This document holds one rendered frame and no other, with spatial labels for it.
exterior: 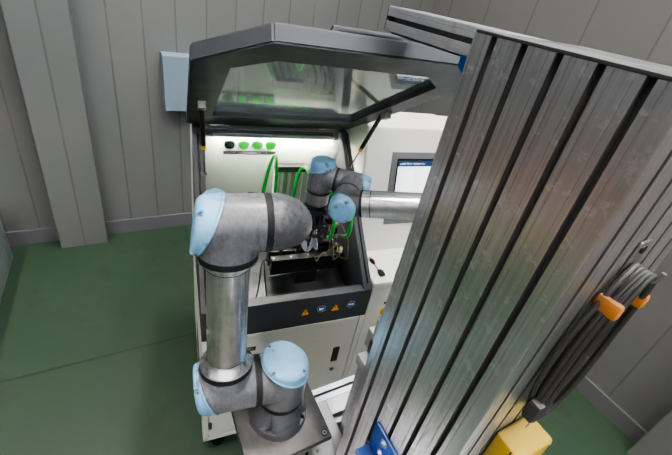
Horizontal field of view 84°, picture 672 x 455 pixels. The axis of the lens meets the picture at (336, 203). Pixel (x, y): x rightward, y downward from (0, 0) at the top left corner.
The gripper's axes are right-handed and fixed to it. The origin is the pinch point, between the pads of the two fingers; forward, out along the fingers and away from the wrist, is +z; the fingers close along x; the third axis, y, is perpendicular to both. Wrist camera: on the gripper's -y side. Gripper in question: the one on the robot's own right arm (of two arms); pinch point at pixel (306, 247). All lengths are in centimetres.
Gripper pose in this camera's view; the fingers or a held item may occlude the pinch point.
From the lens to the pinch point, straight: 133.1
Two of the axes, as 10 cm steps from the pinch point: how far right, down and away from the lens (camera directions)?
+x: 9.2, -0.4, 3.8
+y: 3.4, 5.3, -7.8
